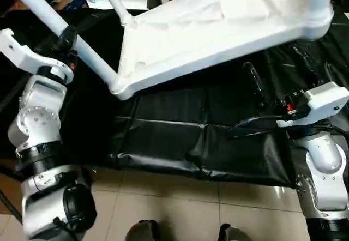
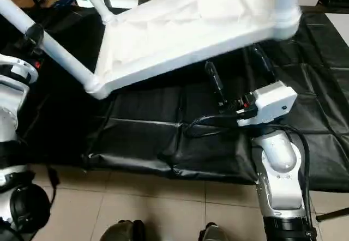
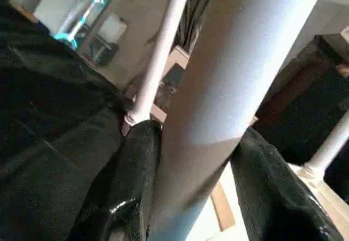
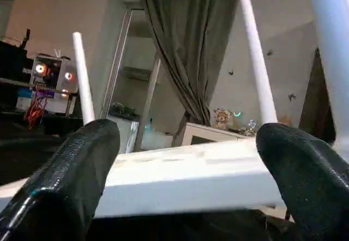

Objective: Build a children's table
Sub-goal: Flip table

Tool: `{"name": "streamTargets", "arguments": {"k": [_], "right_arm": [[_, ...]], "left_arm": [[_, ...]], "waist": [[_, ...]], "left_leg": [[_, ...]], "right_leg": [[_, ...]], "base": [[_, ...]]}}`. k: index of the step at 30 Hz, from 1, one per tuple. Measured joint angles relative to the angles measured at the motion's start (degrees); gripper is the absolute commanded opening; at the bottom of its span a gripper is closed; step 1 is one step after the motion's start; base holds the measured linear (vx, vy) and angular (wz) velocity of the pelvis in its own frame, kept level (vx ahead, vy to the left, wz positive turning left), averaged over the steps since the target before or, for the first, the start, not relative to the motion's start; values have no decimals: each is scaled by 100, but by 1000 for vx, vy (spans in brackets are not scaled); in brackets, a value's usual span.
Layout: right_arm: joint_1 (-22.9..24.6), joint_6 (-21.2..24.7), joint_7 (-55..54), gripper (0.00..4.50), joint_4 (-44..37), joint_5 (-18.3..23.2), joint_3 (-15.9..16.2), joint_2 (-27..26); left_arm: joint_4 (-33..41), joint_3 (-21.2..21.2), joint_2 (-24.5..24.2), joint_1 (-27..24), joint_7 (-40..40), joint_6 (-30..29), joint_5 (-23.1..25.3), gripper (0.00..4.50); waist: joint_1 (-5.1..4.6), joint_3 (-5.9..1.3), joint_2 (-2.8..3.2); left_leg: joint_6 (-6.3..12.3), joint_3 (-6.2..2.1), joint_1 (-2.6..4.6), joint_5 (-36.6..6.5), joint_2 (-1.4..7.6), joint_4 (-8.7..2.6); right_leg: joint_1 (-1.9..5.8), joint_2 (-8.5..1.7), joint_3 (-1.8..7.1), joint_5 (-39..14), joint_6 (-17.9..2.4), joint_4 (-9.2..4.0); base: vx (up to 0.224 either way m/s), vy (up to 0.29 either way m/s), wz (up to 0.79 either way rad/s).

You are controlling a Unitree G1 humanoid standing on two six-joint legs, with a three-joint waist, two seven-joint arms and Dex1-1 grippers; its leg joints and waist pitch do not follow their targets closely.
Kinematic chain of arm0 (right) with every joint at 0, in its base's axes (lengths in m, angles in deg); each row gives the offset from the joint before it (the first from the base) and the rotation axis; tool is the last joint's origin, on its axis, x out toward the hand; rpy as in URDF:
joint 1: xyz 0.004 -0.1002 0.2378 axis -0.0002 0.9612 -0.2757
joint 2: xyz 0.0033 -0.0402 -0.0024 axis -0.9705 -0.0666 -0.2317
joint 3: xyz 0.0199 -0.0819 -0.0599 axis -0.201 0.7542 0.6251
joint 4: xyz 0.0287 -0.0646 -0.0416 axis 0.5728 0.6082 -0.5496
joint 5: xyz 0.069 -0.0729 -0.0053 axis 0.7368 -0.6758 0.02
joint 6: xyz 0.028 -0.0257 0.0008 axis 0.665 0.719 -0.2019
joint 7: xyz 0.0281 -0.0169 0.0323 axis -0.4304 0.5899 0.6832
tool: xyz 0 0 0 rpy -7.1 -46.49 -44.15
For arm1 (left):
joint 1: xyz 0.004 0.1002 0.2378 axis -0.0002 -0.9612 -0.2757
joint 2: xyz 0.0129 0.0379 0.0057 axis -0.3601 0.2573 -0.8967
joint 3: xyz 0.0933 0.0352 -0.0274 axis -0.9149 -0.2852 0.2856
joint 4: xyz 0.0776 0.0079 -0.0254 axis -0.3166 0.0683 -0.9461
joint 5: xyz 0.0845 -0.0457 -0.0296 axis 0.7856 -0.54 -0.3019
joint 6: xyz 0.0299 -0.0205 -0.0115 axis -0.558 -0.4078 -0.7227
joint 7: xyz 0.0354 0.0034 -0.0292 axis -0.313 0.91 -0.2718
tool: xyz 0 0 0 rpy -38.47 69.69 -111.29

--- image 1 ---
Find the white plastic table top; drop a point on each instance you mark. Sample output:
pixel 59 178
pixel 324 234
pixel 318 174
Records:
pixel 218 28

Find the small brown cardboard box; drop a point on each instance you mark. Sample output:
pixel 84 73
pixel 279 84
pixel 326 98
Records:
pixel 60 1

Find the black mat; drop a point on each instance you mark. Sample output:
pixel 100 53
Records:
pixel 207 132

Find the grey right robot foot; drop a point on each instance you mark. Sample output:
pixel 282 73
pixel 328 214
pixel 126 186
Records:
pixel 234 233

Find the grey robot foot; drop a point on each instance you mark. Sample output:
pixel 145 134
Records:
pixel 234 233
pixel 143 231

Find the flat brown cardboard sheet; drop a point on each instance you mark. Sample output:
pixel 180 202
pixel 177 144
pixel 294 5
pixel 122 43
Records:
pixel 8 186

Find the grey left robot foot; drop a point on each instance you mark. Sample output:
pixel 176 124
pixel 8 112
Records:
pixel 143 231

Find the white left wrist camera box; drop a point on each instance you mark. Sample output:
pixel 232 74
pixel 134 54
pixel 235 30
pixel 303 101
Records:
pixel 27 53

